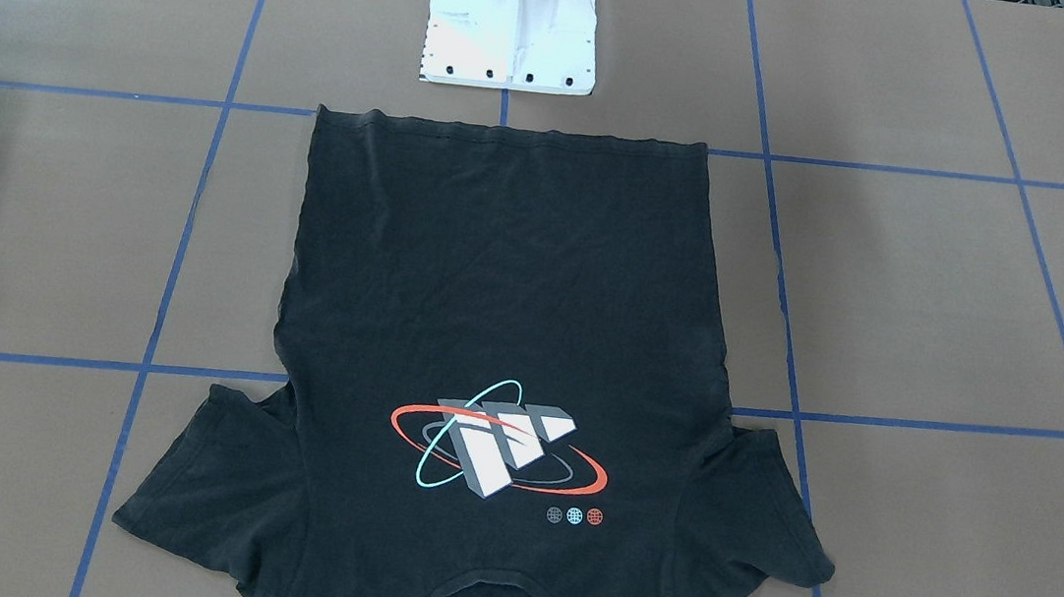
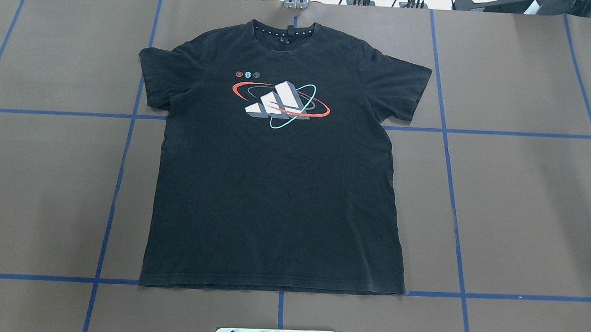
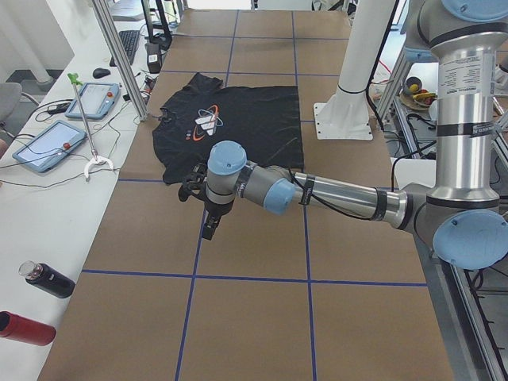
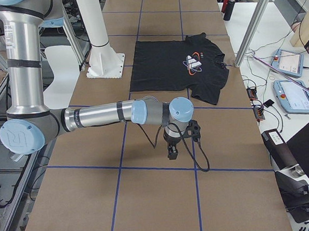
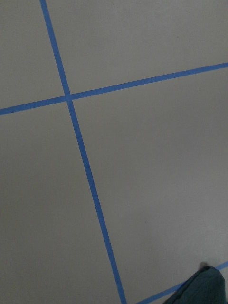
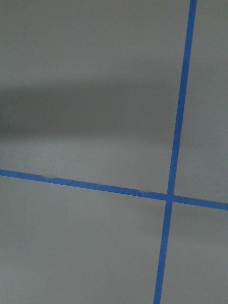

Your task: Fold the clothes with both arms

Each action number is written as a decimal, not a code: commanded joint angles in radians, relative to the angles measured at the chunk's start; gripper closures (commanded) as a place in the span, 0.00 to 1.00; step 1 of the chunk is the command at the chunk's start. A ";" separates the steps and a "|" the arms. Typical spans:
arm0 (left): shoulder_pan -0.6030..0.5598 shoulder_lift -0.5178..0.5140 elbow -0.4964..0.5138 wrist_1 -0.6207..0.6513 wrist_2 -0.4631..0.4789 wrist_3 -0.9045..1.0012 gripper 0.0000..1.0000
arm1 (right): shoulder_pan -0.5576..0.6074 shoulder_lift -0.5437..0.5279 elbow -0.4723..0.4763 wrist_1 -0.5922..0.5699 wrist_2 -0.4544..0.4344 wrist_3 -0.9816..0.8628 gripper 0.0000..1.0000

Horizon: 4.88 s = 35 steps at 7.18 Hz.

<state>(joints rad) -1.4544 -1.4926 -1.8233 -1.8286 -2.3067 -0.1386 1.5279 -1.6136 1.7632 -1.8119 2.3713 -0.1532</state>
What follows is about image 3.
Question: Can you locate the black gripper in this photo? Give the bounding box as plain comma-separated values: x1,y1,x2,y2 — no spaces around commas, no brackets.
202,199,233,241

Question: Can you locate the black t-shirt with logo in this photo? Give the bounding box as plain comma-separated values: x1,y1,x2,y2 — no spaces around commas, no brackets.
152,73,304,185

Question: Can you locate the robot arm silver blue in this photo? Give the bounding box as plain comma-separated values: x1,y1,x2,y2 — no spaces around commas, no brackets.
200,1,507,270

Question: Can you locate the far teach pendant tablet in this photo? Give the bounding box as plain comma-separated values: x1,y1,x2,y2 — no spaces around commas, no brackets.
77,83,120,120

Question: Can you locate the teach pendant tablet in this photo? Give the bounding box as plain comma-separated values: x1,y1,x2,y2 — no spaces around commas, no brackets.
77,83,120,120
12,121,87,173

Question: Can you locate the black bottle clear cap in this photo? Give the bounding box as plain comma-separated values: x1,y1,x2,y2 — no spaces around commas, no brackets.
18,260,75,298

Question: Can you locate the near teach pendant tablet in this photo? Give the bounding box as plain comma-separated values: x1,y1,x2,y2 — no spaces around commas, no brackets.
12,121,87,173

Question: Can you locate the black computer mouse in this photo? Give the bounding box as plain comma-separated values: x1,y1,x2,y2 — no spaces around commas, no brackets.
92,67,111,79

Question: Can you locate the black keyboard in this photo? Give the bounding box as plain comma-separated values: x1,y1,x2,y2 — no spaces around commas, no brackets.
118,29,140,64

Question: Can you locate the red bottle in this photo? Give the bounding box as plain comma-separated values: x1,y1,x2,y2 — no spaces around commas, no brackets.
1,311,56,346

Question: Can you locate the fruit bowl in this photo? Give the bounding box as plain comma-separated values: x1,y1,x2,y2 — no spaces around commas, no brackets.
399,76,437,111

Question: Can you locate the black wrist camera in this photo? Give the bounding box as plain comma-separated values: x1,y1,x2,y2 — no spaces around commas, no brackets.
178,163,207,202

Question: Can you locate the reacher grabber tool green handle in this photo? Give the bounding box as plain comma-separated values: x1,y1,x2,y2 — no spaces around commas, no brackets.
67,73,114,182

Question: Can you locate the aluminium frame post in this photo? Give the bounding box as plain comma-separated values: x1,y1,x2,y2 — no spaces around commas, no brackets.
90,0,148,121

